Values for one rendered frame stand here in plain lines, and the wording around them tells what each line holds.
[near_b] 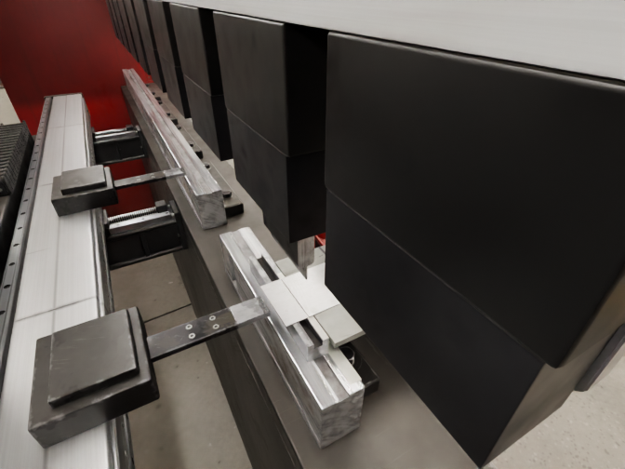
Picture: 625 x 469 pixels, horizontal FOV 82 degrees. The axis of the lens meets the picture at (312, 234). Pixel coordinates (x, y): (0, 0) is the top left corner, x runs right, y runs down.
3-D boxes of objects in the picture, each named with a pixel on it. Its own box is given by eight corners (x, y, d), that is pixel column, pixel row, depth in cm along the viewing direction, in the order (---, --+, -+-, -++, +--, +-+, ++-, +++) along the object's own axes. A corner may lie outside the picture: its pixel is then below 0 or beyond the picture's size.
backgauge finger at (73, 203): (192, 187, 80) (187, 167, 77) (58, 217, 70) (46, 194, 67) (180, 167, 89) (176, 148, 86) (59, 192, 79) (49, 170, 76)
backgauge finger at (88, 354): (285, 344, 45) (283, 317, 42) (43, 450, 35) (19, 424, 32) (250, 287, 54) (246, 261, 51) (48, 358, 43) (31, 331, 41)
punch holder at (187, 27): (283, 150, 48) (275, 5, 39) (221, 163, 45) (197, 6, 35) (245, 120, 59) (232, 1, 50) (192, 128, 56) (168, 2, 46)
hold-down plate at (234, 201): (244, 212, 92) (243, 202, 91) (224, 218, 90) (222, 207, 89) (212, 169, 114) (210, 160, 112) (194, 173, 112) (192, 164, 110)
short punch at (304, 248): (313, 276, 42) (314, 206, 36) (299, 282, 41) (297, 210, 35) (278, 234, 49) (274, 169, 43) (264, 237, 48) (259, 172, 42)
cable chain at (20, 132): (13, 194, 74) (4, 178, 72) (-21, 201, 72) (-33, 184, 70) (31, 132, 106) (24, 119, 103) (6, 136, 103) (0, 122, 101)
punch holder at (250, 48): (372, 221, 34) (395, 17, 24) (291, 247, 30) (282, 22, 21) (299, 164, 45) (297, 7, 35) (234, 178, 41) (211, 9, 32)
